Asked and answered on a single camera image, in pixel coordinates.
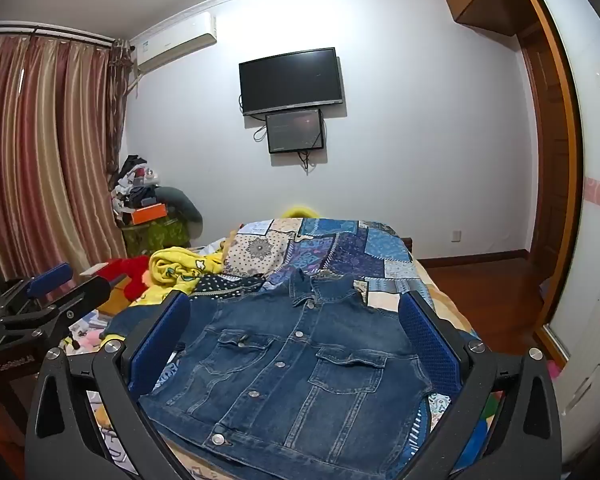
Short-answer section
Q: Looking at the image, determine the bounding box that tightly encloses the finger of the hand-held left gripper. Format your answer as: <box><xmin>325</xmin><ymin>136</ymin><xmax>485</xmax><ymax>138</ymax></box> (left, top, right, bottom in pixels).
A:
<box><xmin>0</xmin><ymin>274</ymin><xmax>129</xmax><ymax>348</ymax></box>
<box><xmin>0</xmin><ymin>263</ymin><xmax>74</xmax><ymax>318</ymax></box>

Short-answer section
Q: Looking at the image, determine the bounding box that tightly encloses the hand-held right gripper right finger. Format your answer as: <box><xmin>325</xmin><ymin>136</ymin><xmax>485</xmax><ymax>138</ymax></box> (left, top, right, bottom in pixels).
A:
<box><xmin>399</xmin><ymin>290</ymin><xmax>566</xmax><ymax>480</ymax></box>

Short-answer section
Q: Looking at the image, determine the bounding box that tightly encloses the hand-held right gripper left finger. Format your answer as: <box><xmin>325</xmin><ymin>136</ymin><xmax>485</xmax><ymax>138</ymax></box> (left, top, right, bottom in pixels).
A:
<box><xmin>24</xmin><ymin>291</ymin><xmax>201</xmax><ymax>480</ymax></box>

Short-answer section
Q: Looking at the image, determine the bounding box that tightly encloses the blue denim jacket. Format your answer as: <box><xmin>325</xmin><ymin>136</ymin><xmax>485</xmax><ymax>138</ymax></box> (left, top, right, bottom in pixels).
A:
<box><xmin>100</xmin><ymin>267</ymin><xmax>476</xmax><ymax>468</ymax></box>

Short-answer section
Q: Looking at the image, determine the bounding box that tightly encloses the pile of clothes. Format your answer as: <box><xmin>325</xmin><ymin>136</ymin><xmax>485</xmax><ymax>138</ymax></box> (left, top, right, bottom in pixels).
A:
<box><xmin>109</xmin><ymin>154</ymin><xmax>163</xmax><ymax>221</ymax></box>

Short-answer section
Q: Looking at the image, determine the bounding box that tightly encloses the red cloth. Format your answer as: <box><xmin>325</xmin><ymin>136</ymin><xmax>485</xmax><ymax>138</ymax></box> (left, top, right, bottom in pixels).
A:
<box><xmin>97</xmin><ymin>256</ymin><xmax>153</xmax><ymax>303</ymax></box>

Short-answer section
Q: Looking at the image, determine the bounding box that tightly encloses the yellow cartoon printed blanket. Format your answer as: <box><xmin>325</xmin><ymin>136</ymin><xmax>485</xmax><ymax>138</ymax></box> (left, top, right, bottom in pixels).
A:
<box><xmin>130</xmin><ymin>246</ymin><xmax>226</xmax><ymax>308</ymax></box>

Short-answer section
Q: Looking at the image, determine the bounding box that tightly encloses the cartoon printed bed sheet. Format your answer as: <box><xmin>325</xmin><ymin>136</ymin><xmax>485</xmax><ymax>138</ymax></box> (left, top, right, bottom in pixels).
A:
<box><xmin>67</xmin><ymin>305</ymin><xmax>146</xmax><ymax>466</ymax></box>

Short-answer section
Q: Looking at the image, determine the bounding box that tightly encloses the green patterned cloth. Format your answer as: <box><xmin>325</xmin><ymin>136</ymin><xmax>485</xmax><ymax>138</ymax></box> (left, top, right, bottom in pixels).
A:
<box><xmin>122</xmin><ymin>216</ymin><xmax>191</xmax><ymax>256</ymax></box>

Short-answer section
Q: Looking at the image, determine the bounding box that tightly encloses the orange box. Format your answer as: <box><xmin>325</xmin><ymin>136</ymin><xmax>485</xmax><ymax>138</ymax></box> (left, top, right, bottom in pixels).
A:
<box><xmin>131</xmin><ymin>203</ymin><xmax>168</xmax><ymax>226</ymax></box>

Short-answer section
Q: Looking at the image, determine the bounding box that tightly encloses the striped red beige curtain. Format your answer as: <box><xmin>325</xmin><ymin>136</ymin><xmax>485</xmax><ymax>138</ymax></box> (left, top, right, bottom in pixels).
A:
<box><xmin>0</xmin><ymin>35</ymin><xmax>131</xmax><ymax>281</ymax></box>

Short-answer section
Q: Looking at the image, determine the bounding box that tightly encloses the blue patchwork quilt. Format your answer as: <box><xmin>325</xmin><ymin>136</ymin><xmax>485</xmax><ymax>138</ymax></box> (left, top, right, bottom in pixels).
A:
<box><xmin>160</xmin><ymin>216</ymin><xmax>486</xmax><ymax>480</ymax></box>

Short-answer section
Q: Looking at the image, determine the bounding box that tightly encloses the grey green cushion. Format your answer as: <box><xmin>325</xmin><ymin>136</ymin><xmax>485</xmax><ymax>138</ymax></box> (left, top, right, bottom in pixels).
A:
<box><xmin>156</xmin><ymin>186</ymin><xmax>204</xmax><ymax>238</ymax></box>

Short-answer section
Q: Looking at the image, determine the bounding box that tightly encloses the yellow plush toy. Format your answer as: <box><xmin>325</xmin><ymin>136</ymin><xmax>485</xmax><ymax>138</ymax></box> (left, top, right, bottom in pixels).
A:
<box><xmin>280</xmin><ymin>204</ymin><xmax>321</xmax><ymax>220</ymax></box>

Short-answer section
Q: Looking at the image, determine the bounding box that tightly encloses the wooden door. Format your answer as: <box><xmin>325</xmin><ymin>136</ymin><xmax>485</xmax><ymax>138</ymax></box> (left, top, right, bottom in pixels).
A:
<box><xmin>505</xmin><ymin>0</ymin><xmax>583</xmax><ymax>361</ymax></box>

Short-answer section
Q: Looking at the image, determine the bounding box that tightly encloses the white air conditioner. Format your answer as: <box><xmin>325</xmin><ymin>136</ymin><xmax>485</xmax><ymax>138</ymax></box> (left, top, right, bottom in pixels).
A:
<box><xmin>130</xmin><ymin>11</ymin><xmax>218</xmax><ymax>73</ymax></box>

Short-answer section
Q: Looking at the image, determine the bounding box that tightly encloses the curtain rail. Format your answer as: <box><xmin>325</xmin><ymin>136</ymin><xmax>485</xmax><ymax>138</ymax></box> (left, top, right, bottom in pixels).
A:
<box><xmin>0</xmin><ymin>20</ymin><xmax>118</xmax><ymax>46</ymax></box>

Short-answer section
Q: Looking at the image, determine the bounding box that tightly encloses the small black wall monitor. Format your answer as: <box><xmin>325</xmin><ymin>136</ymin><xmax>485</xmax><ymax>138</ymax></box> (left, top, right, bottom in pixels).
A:
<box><xmin>265</xmin><ymin>108</ymin><xmax>325</xmax><ymax>155</ymax></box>

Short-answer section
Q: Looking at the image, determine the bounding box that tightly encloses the black wall television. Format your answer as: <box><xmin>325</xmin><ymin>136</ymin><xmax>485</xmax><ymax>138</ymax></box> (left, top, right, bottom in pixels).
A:
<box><xmin>238</xmin><ymin>47</ymin><xmax>343</xmax><ymax>117</ymax></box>

